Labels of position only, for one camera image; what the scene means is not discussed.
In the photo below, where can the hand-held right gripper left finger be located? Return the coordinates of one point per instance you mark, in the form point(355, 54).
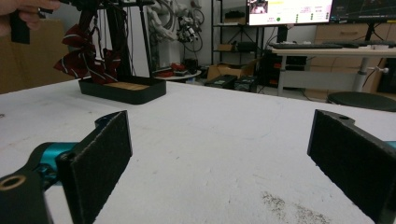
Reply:
point(90, 168)

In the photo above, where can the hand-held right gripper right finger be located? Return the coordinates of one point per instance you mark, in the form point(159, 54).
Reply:
point(355, 161)

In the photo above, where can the dark red striped bow tie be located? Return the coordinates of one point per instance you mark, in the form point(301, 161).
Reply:
point(84, 62)

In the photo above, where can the black rack with wooden base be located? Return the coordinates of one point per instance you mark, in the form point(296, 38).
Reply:
point(137, 90)

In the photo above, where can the brown cardboard panel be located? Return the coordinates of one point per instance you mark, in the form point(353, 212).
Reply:
point(28, 68)

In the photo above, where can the black round stool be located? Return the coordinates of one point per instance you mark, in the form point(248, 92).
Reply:
point(364, 101)

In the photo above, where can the wooden desk with white legs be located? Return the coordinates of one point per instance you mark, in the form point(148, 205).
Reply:
point(327, 53)

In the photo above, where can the white foam mat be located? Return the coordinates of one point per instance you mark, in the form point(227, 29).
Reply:
point(202, 140)

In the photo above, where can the black keyboard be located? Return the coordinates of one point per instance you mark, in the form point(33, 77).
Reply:
point(306, 46)

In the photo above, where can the round white table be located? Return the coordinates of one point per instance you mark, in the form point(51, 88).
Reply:
point(182, 75)

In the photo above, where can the white robot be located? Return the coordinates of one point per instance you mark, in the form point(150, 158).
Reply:
point(162, 21)

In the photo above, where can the dark computer monitor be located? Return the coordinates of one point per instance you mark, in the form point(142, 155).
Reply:
point(364, 10)

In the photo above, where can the open cardboard box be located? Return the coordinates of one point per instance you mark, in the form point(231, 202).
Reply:
point(230, 70)

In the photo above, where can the bright computer monitor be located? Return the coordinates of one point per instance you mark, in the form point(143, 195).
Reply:
point(289, 11)

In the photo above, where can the black metal shelf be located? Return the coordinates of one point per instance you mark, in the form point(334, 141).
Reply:
point(236, 26)

